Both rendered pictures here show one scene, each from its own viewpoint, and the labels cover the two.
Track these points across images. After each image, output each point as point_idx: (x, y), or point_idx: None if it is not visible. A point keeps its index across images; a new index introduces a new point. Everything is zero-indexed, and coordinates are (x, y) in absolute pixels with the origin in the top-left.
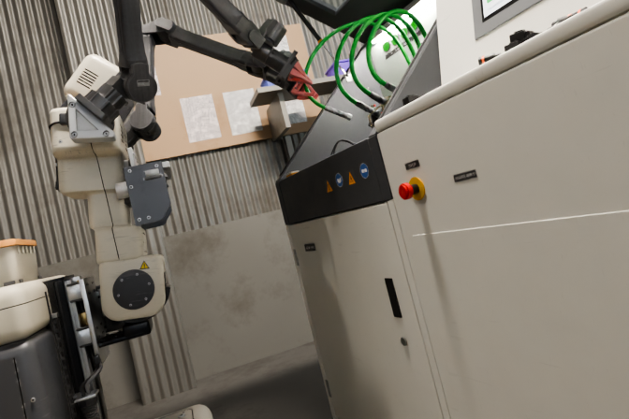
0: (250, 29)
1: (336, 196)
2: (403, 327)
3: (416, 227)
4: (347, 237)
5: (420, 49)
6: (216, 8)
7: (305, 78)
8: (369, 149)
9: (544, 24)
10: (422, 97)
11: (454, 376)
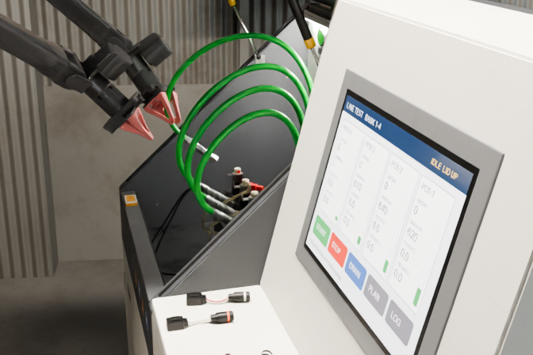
0: (69, 74)
1: (138, 296)
2: None
3: None
4: (140, 341)
5: (257, 200)
6: (17, 57)
7: (142, 134)
8: (148, 311)
9: (324, 334)
10: (165, 353)
11: None
